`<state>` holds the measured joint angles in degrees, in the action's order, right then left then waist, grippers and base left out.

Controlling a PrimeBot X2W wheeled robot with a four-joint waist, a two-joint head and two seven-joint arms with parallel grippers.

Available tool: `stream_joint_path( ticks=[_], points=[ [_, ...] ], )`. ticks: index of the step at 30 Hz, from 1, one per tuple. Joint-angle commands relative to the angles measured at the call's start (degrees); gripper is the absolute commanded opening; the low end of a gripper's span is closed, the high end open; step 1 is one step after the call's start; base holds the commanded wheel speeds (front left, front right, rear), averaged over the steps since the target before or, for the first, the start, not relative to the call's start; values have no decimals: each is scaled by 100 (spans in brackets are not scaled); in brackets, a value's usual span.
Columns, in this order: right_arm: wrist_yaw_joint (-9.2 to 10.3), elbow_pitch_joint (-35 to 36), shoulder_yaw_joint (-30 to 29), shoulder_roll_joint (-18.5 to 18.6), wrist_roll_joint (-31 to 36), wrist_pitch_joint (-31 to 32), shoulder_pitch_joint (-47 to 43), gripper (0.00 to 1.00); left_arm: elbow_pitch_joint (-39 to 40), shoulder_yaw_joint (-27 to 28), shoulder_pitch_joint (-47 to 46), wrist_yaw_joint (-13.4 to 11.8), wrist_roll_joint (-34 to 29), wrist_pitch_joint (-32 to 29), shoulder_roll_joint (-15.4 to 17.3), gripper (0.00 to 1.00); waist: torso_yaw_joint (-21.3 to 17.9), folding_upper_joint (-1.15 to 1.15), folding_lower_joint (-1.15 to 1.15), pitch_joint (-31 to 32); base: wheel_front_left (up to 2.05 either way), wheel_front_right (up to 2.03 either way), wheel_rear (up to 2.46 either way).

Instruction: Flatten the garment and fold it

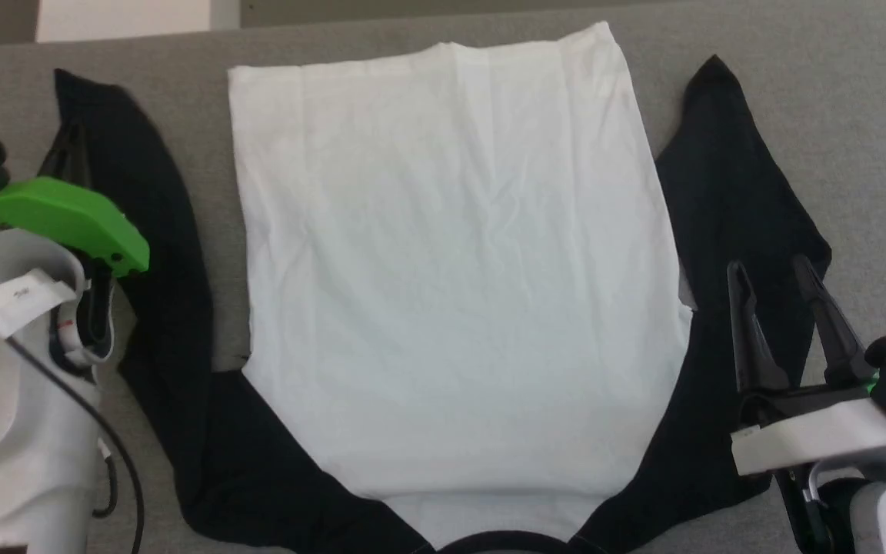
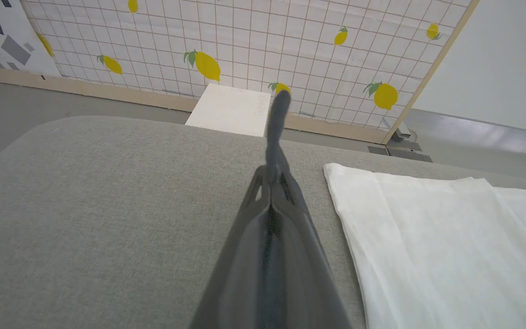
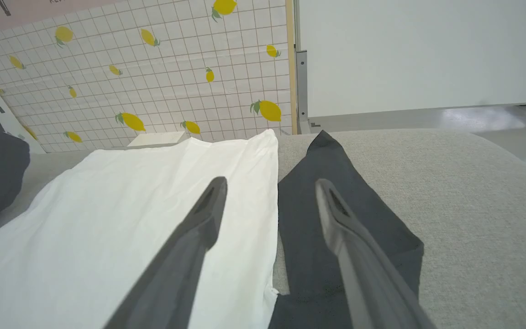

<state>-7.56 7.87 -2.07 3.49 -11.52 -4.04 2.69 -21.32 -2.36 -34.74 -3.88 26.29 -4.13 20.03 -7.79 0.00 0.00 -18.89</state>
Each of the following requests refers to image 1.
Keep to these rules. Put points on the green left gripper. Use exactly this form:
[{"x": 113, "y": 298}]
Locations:
[{"x": 58, "y": 211}]

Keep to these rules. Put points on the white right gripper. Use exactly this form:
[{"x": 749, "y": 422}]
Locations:
[{"x": 812, "y": 435}]

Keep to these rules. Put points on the white shirt with black sleeves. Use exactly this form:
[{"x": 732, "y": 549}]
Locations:
[{"x": 451, "y": 269}]

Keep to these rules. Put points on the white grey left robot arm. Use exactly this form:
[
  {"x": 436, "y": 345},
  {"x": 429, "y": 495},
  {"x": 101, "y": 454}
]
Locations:
[{"x": 12, "y": 431}]

